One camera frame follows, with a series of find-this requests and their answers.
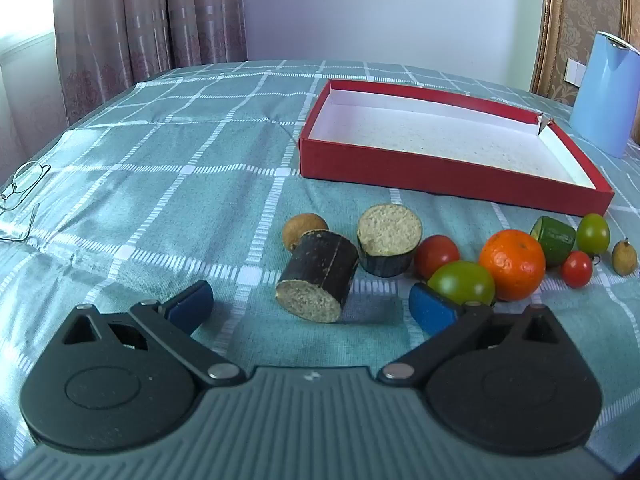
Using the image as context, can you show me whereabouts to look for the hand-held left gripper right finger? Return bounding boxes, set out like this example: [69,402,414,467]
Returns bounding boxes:
[377,282,563,390]

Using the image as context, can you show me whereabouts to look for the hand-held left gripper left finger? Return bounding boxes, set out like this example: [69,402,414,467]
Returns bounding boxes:
[62,280,247,388]

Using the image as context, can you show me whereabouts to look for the large green tomato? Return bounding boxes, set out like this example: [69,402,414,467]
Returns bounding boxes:
[426,260,496,307]

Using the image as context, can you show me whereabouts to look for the large red tomato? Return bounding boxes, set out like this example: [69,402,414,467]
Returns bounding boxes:
[414,235,461,281]

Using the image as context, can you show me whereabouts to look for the orange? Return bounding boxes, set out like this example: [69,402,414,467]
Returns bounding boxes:
[478,229,546,302]

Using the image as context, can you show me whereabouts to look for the long eggplant piece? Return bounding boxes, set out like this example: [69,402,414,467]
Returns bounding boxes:
[275,230,360,323]

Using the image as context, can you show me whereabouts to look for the red cardboard box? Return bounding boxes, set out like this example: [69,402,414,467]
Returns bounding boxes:
[298,79,615,218]

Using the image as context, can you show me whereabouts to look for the cucumber piece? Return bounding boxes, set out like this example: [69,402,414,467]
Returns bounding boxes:
[530,216,577,268]

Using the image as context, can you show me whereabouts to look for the small red cherry tomato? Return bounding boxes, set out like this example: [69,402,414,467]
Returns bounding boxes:
[558,251,594,289]

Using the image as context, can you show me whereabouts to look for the small green tomato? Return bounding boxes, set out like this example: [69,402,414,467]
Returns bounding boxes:
[576,213,611,254]

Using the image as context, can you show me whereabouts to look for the small tan longan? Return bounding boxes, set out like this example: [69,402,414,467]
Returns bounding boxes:
[611,238,636,277]

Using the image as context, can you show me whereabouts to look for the short eggplant piece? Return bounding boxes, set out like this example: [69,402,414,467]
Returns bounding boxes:
[356,204,424,278]

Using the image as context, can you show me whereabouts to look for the round brown fruit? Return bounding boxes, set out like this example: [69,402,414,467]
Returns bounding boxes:
[282,213,329,253]

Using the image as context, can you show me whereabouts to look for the teal checked bedsheet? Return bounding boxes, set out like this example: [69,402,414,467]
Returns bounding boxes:
[0,60,640,461]

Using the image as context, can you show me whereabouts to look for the light blue kettle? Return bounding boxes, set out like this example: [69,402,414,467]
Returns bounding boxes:
[570,31,640,159]

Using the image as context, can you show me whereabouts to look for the white sheer curtain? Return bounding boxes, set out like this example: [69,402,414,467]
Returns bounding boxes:
[0,0,68,181]

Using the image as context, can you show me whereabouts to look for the pink patterned curtain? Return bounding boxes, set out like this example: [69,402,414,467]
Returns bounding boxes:
[52,0,248,126]

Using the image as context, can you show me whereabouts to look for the gold-framed padded headboard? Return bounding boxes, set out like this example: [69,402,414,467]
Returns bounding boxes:
[530,0,640,146]

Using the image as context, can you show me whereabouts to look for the wire-rimmed eyeglasses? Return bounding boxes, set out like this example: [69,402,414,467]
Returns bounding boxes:
[0,161,52,242]

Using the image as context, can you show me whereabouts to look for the white wall switch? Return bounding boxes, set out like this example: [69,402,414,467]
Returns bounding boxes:
[565,58,587,86]

